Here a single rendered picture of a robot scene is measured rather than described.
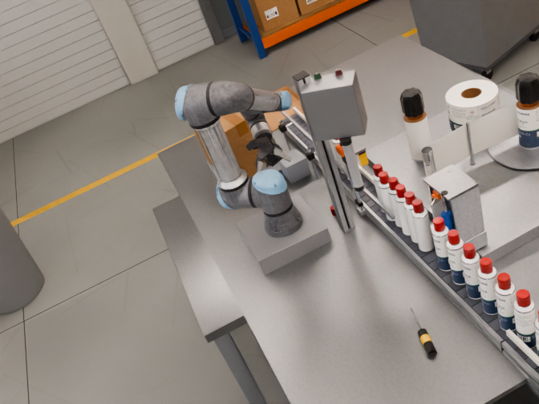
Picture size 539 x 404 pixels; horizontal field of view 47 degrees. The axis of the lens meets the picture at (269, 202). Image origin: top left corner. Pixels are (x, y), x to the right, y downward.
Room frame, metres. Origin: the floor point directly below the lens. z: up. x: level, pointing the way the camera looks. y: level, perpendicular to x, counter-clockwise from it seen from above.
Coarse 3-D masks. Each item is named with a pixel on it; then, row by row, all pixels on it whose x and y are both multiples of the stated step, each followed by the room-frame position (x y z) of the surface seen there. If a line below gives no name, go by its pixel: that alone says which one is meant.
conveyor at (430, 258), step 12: (288, 120) 2.66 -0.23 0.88; (300, 120) 2.62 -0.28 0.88; (300, 132) 2.51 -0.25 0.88; (312, 144) 2.38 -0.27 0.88; (348, 180) 2.03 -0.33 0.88; (360, 192) 1.92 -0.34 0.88; (372, 192) 1.90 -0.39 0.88; (372, 204) 1.83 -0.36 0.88; (384, 216) 1.74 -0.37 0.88; (396, 228) 1.65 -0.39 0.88; (408, 240) 1.57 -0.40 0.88; (420, 252) 1.50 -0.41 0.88; (432, 252) 1.48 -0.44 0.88; (432, 264) 1.43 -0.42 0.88; (444, 276) 1.36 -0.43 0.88; (456, 288) 1.30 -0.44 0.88; (468, 300) 1.24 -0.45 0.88; (480, 300) 1.22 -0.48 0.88; (480, 312) 1.18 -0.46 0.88; (492, 324) 1.13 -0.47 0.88; (504, 336) 1.08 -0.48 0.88
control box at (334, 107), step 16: (320, 80) 1.78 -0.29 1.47; (336, 80) 1.74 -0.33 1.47; (352, 80) 1.70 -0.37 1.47; (304, 96) 1.75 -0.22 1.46; (320, 96) 1.72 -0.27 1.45; (336, 96) 1.70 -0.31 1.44; (352, 96) 1.68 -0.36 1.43; (320, 112) 1.73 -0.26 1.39; (336, 112) 1.71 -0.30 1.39; (352, 112) 1.69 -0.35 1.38; (320, 128) 1.74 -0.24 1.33; (336, 128) 1.72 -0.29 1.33; (352, 128) 1.69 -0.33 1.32
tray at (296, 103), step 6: (282, 90) 3.02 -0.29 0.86; (288, 90) 3.02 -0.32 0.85; (294, 96) 2.94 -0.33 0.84; (294, 102) 2.89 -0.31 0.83; (300, 108) 2.81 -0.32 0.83; (264, 114) 2.89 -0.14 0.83; (270, 114) 2.87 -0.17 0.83; (276, 114) 2.85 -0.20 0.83; (288, 114) 2.80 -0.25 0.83; (270, 120) 2.81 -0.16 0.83; (276, 120) 2.78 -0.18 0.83; (270, 126) 2.75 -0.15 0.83; (276, 126) 2.73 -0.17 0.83
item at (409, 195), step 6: (408, 192) 1.57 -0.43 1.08; (408, 198) 1.55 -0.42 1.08; (414, 198) 1.55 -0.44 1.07; (408, 204) 1.55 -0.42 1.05; (408, 210) 1.55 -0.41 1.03; (408, 216) 1.55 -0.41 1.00; (408, 222) 1.56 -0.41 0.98; (414, 228) 1.54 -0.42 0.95; (414, 234) 1.55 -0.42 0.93; (414, 240) 1.55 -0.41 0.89
